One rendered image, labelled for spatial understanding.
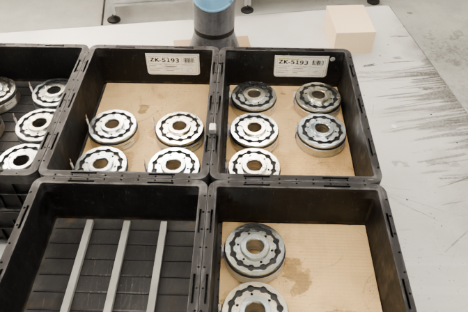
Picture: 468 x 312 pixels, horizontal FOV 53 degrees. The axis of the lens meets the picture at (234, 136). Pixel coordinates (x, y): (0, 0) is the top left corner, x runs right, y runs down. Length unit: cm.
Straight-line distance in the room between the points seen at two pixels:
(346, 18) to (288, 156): 68
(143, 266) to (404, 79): 95
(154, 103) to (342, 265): 56
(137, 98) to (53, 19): 211
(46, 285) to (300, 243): 44
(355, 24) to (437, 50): 148
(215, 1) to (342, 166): 57
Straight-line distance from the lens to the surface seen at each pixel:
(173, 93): 114
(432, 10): 336
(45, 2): 342
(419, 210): 114
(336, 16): 156
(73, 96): 105
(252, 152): 96
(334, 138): 101
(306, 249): 86
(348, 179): 84
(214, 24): 133
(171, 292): 82
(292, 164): 98
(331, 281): 84
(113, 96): 116
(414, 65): 154
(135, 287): 84
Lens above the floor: 156
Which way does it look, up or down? 45 degrees down
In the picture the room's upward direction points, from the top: straight up
